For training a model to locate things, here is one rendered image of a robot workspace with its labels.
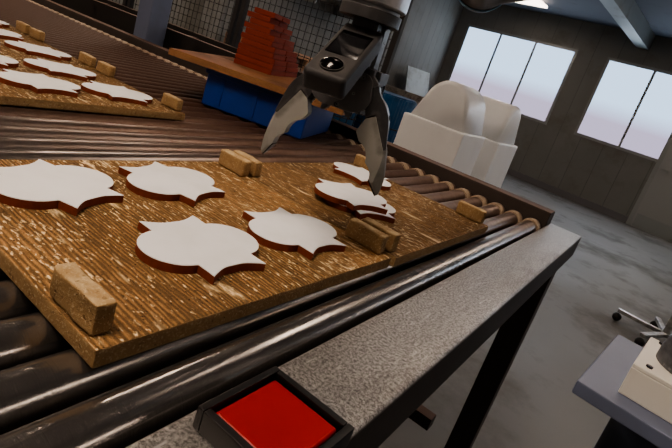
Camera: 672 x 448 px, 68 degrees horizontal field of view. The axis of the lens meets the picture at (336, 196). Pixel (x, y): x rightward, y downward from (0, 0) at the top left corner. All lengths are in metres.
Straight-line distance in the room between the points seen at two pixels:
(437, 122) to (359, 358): 4.07
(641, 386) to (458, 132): 3.72
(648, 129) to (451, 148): 5.88
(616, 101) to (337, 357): 9.63
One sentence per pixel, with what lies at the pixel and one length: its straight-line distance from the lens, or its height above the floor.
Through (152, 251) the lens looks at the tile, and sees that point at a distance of 0.49.
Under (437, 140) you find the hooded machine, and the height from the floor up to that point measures 0.73.
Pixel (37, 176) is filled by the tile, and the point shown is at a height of 0.95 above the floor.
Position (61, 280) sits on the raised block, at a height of 0.96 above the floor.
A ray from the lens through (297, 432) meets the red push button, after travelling 0.36.
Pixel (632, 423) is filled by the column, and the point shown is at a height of 0.86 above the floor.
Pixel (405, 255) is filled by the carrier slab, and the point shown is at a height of 0.93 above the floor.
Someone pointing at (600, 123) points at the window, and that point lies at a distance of 9.99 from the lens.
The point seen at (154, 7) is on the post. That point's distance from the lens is 2.53.
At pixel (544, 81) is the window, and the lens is 10.35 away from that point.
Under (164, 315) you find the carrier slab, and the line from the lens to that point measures 0.42.
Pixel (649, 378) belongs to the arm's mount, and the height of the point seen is 0.91.
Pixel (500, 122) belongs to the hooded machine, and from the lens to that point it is 5.39.
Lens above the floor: 1.16
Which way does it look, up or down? 15 degrees down
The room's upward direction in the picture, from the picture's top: 18 degrees clockwise
